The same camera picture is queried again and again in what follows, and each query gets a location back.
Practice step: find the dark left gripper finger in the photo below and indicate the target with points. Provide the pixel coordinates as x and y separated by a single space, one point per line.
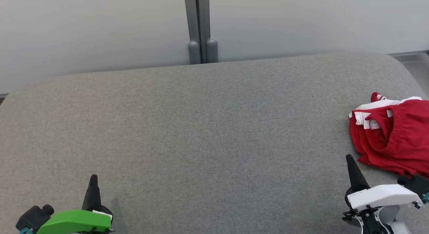
93 193

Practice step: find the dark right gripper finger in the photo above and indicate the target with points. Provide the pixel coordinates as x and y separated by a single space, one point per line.
356 177

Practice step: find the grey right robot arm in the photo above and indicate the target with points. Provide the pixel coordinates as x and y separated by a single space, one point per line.
388 217

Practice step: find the red shorts with white stripe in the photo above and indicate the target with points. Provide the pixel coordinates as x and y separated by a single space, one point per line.
405 140

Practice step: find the grey metal partition post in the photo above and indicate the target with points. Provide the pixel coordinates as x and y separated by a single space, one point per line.
197 16

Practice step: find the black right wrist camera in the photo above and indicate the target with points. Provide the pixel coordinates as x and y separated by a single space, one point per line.
417 183

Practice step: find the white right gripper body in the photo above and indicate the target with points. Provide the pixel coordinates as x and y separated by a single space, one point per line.
382 195

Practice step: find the grey cylindrical post foot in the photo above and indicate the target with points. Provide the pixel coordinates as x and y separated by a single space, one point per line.
194 53
212 51

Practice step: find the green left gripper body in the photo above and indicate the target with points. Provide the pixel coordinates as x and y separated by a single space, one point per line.
77 222

